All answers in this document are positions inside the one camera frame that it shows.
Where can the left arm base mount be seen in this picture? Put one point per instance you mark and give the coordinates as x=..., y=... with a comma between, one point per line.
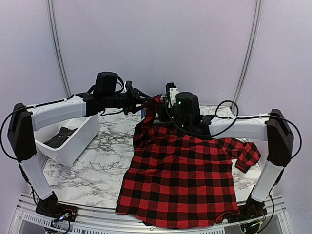
x=59, y=211

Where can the red black plaid shirt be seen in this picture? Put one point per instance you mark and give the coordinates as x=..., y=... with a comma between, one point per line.
x=178, y=181

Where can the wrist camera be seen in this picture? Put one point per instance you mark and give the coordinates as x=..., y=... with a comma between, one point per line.
x=171, y=91
x=127, y=86

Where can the dark striped shirt in bin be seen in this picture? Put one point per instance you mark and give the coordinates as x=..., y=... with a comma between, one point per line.
x=60, y=138

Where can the wall aluminium profile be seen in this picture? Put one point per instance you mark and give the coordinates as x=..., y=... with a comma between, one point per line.
x=250, y=49
x=57, y=47

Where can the right wall aluminium profile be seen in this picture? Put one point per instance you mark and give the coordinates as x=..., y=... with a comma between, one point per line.
x=250, y=49

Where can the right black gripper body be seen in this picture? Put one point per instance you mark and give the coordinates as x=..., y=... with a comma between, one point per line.
x=165, y=117

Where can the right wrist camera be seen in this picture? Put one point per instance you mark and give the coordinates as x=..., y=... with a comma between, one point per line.
x=171, y=91

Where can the blue checked folded shirt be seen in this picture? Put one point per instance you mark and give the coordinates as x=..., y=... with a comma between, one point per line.
x=143, y=113

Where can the white plastic bin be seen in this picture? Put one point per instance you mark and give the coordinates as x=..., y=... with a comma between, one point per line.
x=87, y=129

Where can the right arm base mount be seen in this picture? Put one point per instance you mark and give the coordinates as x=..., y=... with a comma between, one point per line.
x=248, y=214

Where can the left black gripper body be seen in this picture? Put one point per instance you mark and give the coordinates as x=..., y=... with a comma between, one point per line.
x=127, y=102

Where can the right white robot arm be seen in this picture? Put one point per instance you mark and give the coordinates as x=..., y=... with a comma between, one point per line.
x=182, y=110

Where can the aluminium front frame rail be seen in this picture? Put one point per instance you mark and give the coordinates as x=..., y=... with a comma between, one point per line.
x=95, y=220

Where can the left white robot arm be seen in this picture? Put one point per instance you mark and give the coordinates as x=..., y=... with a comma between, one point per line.
x=25, y=120

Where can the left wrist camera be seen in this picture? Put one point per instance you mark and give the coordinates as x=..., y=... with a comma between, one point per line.
x=127, y=86

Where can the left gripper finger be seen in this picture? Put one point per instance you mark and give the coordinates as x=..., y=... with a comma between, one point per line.
x=140, y=95
x=137, y=107

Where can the left wall aluminium profile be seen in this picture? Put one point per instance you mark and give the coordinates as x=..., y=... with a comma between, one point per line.
x=57, y=47

